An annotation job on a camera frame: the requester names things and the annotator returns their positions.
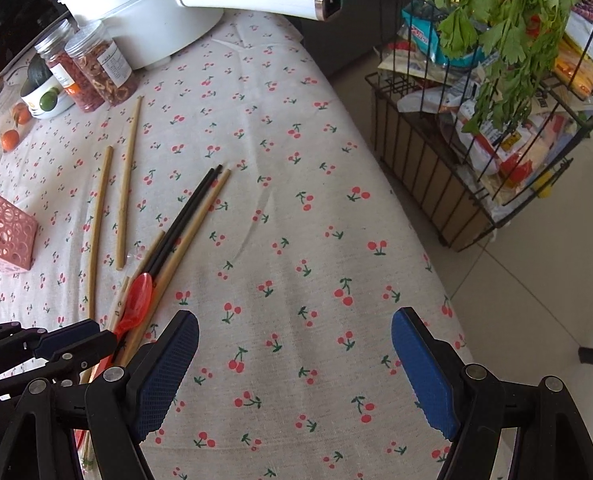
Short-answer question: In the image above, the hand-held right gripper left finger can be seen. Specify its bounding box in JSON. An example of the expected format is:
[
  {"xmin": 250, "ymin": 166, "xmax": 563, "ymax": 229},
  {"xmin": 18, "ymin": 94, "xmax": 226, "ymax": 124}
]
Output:
[{"xmin": 0, "ymin": 310, "xmax": 200, "ymax": 480}]

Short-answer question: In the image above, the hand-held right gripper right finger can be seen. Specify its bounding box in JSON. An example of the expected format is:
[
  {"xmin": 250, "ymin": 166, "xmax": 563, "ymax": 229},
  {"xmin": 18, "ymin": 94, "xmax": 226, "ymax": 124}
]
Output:
[{"xmin": 391, "ymin": 307, "xmax": 593, "ymax": 480}]

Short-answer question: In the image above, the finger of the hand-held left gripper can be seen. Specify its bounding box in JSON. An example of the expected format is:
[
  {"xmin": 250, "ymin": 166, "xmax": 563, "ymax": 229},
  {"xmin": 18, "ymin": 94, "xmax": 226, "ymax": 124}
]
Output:
[
  {"xmin": 0, "ymin": 331, "xmax": 118, "ymax": 402},
  {"xmin": 0, "ymin": 319, "xmax": 100, "ymax": 359}
]

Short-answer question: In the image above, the wooden chopstick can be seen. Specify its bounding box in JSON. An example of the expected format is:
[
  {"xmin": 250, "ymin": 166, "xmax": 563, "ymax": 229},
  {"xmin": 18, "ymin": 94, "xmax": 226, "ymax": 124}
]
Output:
[
  {"xmin": 79, "ymin": 230, "xmax": 166, "ymax": 386},
  {"xmin": 114, "ymin": 168, "xmax": 232, "ymax": 368},
  {"xmin": 87, "ymin": 146, "xmax": 114, "ymax": 322},
  {"xmin": 79, "ymin": 276, "xmax": 130, "ymax": 473},
  {"xmin": 116, "ymin": 95, "xmax": 144, "ymax": 270}
]

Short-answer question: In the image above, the red plastic spoon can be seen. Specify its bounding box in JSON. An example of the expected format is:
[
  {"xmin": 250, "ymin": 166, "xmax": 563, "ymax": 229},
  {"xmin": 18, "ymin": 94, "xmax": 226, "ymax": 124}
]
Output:
[{"xmin": 94, "ymin": 272, "xmax": 156, "ymax": 367}]

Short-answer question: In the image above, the pink perforated utensil holder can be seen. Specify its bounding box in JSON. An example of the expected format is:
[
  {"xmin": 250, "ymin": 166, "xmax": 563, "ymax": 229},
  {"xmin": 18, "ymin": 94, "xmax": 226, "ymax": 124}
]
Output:
[{"xmin": 0, "ymin": 182, "xmax": 38, "ymax": 274}]

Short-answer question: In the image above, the black chopstick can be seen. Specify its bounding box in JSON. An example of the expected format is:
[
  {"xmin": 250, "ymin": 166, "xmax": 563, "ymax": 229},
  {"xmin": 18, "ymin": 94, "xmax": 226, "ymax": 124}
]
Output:
[
  {"xmin": 146, "ymin": 163, "xmax": 224, "ymax": 288},
  {"xmin": 135, "ymin": 168, "xmax": 216, "ymax": 283}
]

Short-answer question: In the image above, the cherry print tablecloth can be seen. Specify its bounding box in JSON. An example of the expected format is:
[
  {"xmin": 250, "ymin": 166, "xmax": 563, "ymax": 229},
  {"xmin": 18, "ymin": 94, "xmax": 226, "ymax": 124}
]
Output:
[{"xmin": 0, "ymin": 7, "xmax": 477, "ymax": 480}]

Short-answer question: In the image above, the white bowl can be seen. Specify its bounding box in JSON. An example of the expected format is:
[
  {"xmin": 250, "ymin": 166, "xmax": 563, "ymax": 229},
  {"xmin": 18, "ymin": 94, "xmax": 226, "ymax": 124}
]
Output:
[{"xmin": 20, "ymin": 74, "xmax": 76, "ymax": 120}]

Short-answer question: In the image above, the pile of snack packets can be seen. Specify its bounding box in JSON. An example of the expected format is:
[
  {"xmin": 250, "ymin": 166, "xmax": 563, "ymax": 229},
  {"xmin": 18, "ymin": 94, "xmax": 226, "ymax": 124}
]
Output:
[{"xmin": 380, "ymin": 0, "xmax": 593, "ymax": 207}]

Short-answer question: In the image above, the jar of red berries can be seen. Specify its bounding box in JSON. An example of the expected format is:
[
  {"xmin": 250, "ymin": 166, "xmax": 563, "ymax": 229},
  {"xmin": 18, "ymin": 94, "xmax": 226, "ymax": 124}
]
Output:
[{"xmin": 34, "ymin": 18, "xmax": 106, "ymax": 112}]

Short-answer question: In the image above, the dark green squash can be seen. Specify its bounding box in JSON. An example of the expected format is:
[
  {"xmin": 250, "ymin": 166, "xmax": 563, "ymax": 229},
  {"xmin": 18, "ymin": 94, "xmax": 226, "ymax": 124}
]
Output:
[{"xmin": 27, "ymin": 54, "xmax": 53, "ymax": 87}]

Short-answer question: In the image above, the jar of dried fruit rings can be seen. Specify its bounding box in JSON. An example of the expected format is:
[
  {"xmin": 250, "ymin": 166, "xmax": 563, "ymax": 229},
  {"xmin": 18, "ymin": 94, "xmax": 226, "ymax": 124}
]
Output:
[{"xmin": 65, "ymin": 22, "xmax": 138, "ymax": 107}]

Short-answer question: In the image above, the white electric pot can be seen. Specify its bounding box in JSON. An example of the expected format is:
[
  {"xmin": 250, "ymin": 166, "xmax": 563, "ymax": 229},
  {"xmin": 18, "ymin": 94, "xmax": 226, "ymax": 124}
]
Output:
[{"xmin": 58, "ymin": 0, "xmax": 343, "ymax": 69}]

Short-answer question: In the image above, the leafy green vegetable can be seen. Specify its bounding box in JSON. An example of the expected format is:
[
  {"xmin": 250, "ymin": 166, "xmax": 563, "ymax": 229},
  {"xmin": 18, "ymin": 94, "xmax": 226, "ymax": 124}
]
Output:
[{"xmin": 410, "ymin": 0, "xmax": 590, "ymax": 134}]

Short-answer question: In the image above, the black wire rack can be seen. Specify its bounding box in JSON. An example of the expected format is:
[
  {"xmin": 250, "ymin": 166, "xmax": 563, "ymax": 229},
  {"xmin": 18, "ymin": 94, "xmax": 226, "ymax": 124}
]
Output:
[{"xmin": 363, "ymin": 0, "xmax": 593, "ymax": 254}]

